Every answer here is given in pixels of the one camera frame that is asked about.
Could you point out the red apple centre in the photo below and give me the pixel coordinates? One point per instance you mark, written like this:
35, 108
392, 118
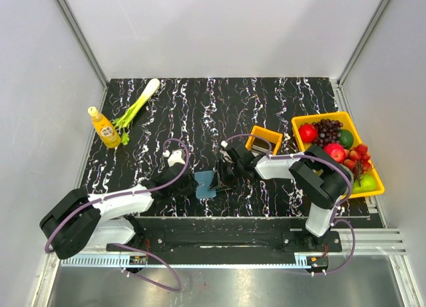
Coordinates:
335, 151

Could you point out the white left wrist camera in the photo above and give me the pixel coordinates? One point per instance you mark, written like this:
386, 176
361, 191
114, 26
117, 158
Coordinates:
175, 157

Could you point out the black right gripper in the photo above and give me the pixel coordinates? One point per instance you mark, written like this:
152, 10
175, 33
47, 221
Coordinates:
216, 184

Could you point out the white slotted cable duct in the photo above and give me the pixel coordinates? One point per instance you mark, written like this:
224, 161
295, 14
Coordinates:
130, 261

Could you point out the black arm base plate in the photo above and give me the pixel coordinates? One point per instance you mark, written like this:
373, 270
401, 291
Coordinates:
288, 234

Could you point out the red apple left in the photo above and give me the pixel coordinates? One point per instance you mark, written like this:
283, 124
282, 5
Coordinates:
308, 133

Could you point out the red apple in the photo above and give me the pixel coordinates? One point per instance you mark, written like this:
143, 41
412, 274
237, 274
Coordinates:
335, 151
308, 133

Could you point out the small orange card bin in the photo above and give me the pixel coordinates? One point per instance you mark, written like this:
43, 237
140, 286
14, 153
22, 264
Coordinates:
266, 138

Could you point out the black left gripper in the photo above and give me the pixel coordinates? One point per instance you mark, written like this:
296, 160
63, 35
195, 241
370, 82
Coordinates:
192, 185

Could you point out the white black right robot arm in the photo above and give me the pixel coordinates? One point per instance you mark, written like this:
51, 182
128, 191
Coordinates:
324, 181

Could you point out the dark purple grape bunch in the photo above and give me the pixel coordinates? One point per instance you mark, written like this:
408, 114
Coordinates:
328, 131

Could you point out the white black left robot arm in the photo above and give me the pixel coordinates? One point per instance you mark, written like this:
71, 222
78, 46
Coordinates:
83, 221

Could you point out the green white leek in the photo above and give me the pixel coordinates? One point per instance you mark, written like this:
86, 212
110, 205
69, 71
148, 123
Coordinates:
123, 123

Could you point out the light green apple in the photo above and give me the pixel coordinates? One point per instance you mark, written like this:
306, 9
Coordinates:
366, 183

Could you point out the large yellow fruit tray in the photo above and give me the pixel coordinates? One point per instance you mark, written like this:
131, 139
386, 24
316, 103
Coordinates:
348, 124

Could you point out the dark green avocado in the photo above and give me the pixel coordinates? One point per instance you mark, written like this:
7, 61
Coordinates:
346, 139

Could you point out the yellow juice bottle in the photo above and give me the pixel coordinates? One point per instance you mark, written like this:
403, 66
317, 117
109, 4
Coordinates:
104, 128

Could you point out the black marble pattern mat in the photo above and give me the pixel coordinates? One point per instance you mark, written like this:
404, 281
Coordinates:
202, 112

